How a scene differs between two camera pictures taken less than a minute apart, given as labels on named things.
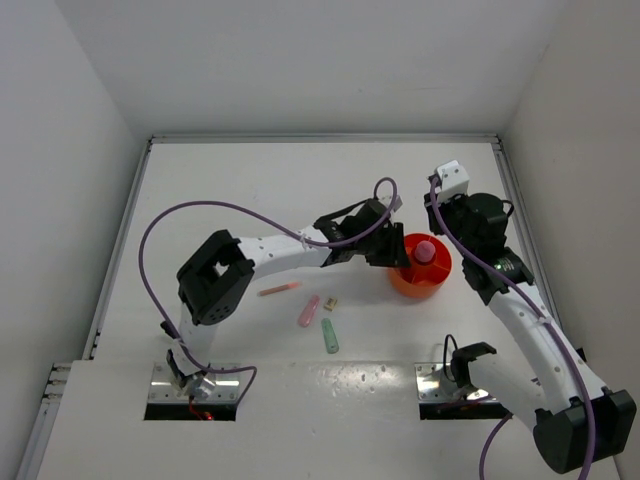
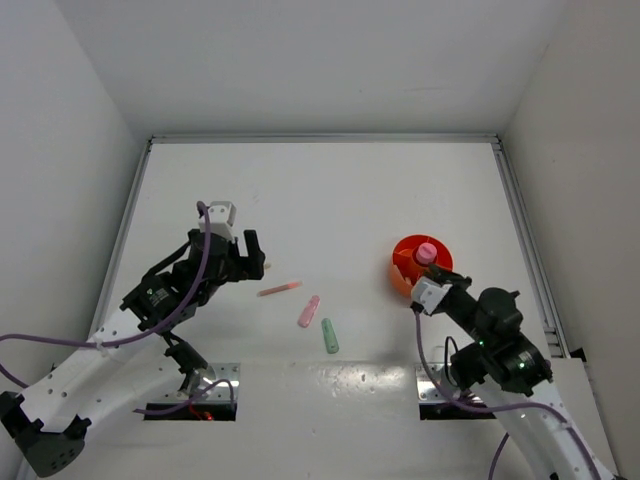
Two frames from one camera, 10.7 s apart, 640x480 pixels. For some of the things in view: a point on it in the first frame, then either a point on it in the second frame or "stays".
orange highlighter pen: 277,288 stays
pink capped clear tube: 425,251 stays
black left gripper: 394,254 → 245,266
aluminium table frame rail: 56,372 stays
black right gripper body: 451,212 → 459,303
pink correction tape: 308,311 stays
